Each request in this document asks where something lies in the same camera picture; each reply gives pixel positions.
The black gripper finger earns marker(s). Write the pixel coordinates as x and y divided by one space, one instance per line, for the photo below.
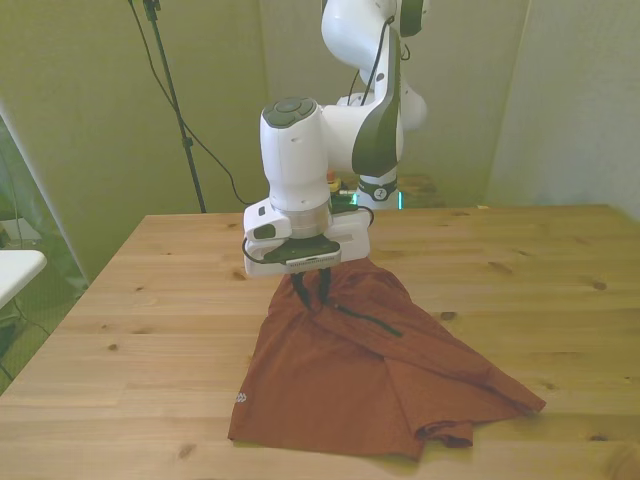
302 290
325 285

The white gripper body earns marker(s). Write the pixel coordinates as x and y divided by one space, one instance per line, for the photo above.
355 235

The rust red shorts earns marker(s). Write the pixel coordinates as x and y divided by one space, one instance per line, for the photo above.
325 380

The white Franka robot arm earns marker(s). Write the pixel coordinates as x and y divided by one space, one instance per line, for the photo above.
295 160

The yellow emergency stop button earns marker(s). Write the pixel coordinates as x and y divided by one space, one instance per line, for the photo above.
334 187

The brown wooden stool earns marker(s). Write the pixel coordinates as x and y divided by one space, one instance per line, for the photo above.
422 190

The black tripod stand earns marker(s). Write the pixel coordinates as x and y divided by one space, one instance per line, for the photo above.
170 85

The white side board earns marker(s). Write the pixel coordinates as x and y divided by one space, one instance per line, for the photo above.
17 272

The grey wrist camera bar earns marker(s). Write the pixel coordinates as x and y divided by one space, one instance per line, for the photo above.
305 252

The white slanted frame bar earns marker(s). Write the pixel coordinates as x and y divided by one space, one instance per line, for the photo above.
47 210

